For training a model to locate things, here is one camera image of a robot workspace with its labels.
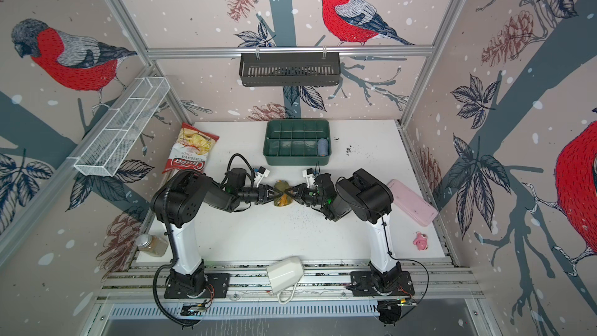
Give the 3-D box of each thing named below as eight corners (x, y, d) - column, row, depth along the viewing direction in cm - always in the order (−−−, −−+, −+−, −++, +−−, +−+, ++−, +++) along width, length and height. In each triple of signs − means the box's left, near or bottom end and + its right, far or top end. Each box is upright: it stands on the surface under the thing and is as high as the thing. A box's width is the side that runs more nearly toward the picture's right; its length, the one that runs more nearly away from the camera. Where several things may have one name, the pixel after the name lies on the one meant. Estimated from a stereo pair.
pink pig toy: (412, 247, 83) (415, 245, 81) (413, 233, 87) (416, 230, 85) (424, 251, 82) (427, 249, 80) (424, 236, 86) (427, 234, 84)
